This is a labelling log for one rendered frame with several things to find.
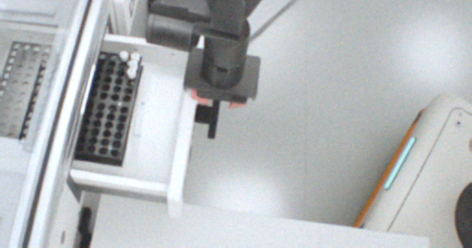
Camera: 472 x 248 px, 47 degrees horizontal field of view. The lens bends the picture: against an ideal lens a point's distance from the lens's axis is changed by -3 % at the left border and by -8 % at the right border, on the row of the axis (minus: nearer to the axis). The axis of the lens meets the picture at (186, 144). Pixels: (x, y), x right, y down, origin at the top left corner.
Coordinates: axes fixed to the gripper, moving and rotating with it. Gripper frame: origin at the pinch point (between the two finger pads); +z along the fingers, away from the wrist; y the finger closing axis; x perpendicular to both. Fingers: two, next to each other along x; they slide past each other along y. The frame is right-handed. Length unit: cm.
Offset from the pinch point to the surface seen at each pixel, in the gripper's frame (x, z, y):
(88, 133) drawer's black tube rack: 8.1, 0.7, 18.6
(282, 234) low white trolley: 15.3, 15.0, -13.7
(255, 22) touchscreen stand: -77, 87, -8
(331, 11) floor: -90, 90, -35
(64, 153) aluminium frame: 14.9, -7.5, 19.2
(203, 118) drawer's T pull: 3.5, -0.3, 1.9
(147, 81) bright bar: -4.7, 5.8, 12.2
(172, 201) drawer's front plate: 17.0, -0.7, 4.3
